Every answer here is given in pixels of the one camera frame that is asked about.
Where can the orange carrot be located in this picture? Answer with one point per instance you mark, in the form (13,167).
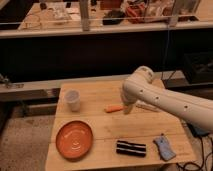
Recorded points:
(111,109)

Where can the blue cloth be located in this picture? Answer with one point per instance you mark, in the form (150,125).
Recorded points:
(165,151)

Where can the black object on shelf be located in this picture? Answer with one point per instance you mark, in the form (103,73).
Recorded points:
(113,17)

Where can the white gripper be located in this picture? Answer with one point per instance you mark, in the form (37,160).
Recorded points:
(128,108)

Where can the black box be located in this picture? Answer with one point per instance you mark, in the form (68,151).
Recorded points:
(198,67)

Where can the red object on shelf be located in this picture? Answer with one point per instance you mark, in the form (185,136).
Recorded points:
(135,13)

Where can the black white striped object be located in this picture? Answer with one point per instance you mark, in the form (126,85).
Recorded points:
(129,148)

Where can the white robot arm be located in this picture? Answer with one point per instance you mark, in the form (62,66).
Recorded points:
(195,110)

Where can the orange plate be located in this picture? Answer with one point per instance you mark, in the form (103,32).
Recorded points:
(74,140)

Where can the translucent plastic cup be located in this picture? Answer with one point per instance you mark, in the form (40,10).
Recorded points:
(72,99)

